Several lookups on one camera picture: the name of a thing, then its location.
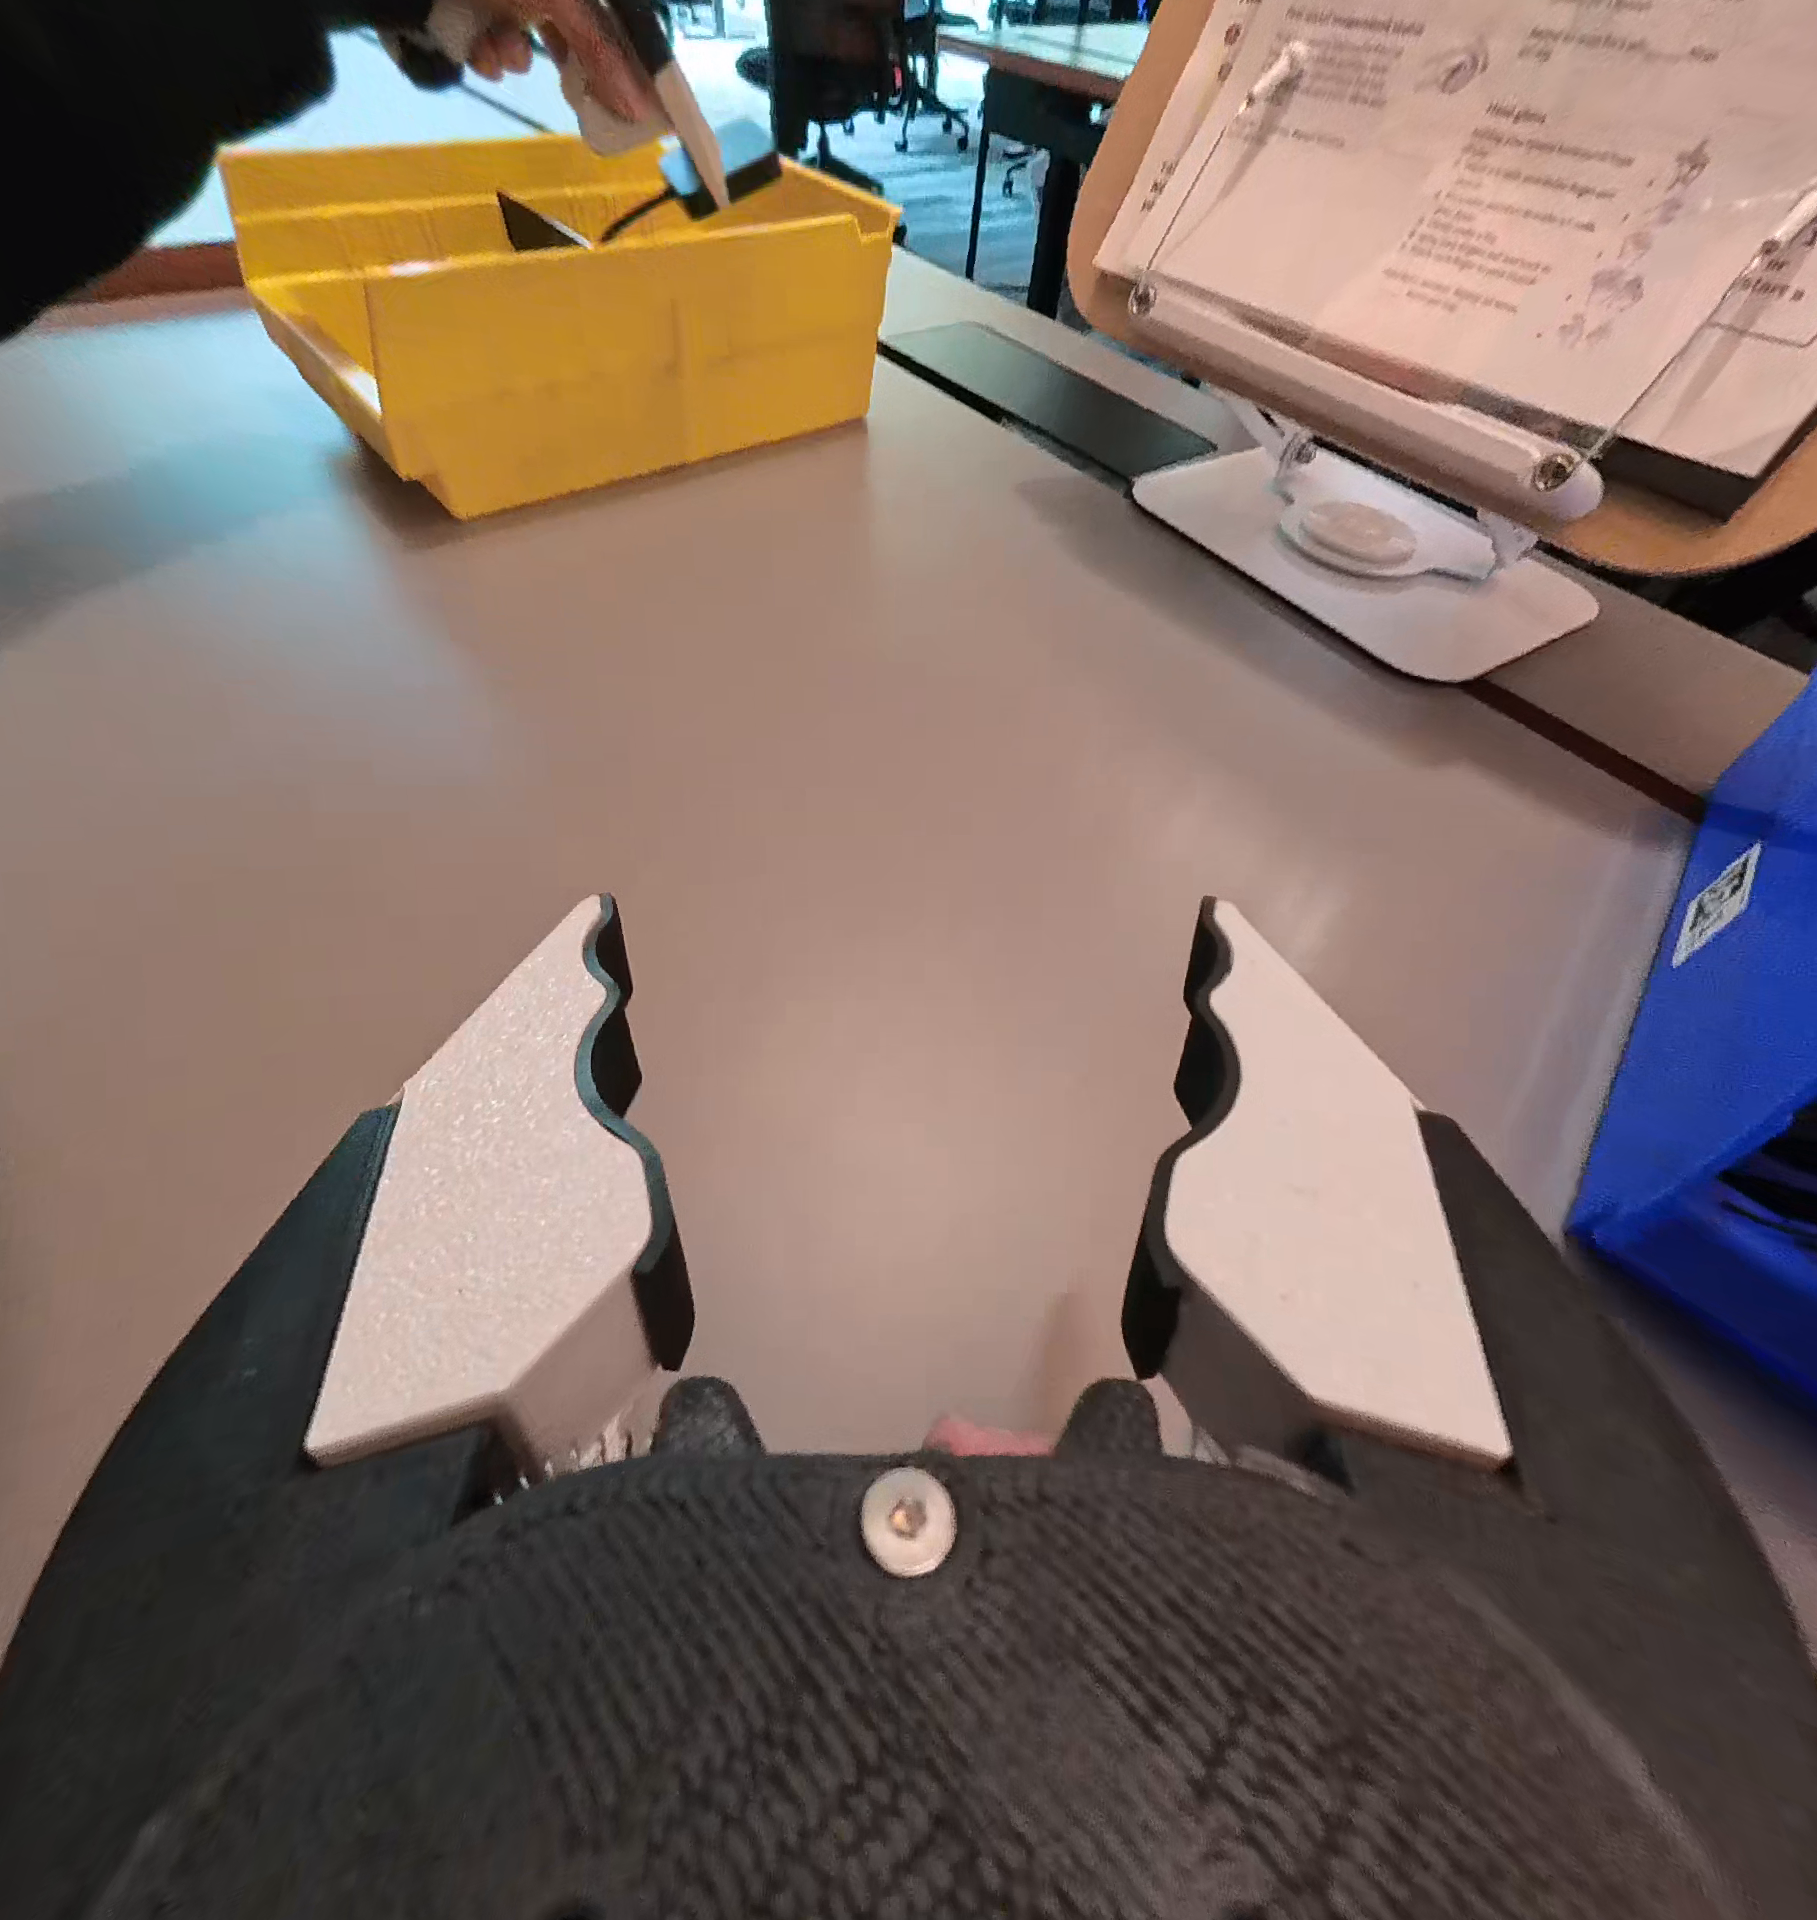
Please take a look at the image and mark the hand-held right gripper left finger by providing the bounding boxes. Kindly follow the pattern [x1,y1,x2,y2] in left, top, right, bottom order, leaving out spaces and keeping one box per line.
[303,893,694,1479]

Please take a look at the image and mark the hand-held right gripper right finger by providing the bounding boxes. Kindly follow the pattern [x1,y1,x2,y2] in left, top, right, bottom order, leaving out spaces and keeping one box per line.
[1121,895,1515,1470]

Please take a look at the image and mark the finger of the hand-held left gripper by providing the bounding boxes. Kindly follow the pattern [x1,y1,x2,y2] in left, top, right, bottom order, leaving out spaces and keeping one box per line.
[641,43,733,211]
[554,65,666,157]

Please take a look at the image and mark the black usb hub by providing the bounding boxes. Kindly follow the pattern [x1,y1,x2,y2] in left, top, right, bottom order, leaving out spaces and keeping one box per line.
[661,138,785,224]

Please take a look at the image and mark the yellow plastic bin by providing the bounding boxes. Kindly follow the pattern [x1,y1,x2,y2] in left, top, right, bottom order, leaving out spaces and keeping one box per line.
[218,132,905,522]

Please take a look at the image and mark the person's left forearm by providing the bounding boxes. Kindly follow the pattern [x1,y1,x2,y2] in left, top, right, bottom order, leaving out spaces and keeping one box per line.
[0,0,445,366]

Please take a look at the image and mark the black office chair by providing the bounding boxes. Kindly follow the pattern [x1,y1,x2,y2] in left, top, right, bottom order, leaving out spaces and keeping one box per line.
[764,0,972,162]

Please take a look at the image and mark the wooden office desk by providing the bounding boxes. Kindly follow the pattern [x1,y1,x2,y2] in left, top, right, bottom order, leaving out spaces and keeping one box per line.
[939,14,1151,317]

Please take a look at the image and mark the blue plastic bin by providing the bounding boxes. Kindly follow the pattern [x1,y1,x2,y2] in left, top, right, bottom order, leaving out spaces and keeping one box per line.
[1566,622,1817,1434]

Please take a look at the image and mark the wooden document stand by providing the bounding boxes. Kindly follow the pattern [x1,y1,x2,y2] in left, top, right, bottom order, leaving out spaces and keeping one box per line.
[1064,0,1817,683]

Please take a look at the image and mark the black desk cable cover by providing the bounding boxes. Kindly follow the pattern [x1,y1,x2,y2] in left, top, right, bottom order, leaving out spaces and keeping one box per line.
[879,317,1223,485]

